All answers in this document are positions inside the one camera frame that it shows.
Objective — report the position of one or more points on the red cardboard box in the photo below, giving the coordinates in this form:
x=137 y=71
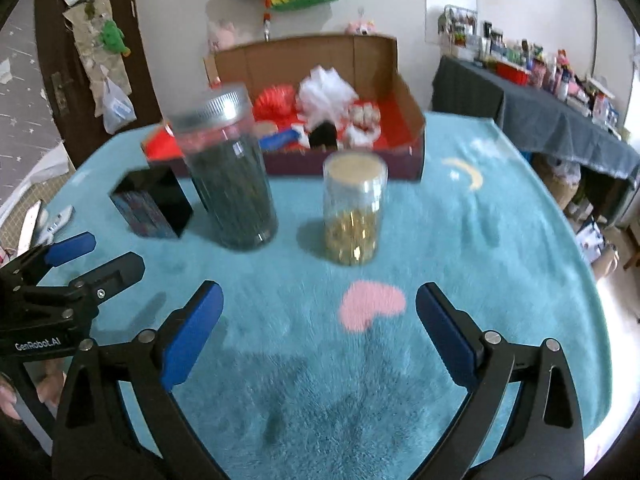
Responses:
x=310 y=55

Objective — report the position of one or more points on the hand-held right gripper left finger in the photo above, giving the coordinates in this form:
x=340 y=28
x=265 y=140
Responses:
x=192 y=330

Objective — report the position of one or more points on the black scrunchie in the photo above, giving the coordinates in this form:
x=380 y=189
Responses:
x=324 y=135

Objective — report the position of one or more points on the clear jar with gold contents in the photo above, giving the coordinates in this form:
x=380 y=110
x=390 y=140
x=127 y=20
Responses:
x=352 y=230

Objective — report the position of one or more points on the table with dark cloth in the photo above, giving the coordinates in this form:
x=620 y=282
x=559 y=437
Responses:
x=525 y=110

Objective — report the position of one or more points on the green plush toy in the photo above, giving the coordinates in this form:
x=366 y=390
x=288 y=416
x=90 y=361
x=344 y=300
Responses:
x=114 y=35

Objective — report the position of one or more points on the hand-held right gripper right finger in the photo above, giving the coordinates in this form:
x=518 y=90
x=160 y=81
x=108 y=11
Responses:
x=447 y=335

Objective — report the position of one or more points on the coral knitted bath ball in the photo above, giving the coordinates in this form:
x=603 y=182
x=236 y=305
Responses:
x=272 y=105

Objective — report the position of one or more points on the white and pink plush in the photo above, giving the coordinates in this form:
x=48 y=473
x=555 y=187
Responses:
x=362 y=132

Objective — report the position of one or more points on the person's left hand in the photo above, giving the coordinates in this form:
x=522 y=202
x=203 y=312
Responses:
x=52 y=385

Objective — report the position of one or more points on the pink plush toy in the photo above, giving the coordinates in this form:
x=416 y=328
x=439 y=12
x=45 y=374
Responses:
x=227 y=35

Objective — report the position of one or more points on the patterned tin box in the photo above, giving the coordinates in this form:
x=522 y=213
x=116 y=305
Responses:
x=160 y=195

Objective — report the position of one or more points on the white mesh bath pouf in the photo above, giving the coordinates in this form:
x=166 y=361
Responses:
x=325 y=92

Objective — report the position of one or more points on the dark brown door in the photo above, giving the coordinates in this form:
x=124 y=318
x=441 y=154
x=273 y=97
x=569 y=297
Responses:
x=135 y=60

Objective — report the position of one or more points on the row of cosmetic bottles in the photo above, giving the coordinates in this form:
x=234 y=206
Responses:
x=525 y=60

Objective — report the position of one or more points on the small pink plush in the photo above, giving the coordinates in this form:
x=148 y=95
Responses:
x=361 y=27

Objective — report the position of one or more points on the hanging door organiser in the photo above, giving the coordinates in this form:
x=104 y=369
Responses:
x=95 y=65

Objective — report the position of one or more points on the blue cloth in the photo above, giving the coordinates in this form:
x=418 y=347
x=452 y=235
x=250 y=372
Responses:
x=280 y=140

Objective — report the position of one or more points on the glass jar with dark contents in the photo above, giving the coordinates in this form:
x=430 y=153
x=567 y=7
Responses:
x=230 y=195

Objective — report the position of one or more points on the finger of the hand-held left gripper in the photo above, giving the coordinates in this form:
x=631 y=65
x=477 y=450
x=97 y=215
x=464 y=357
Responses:
x=112 y=275
x=70 y=249

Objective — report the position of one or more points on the clear plastic bag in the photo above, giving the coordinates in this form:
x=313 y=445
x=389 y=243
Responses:
x=119 y=107

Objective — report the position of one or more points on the smartphone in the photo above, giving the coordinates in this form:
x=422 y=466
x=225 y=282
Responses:
x=31 y=227

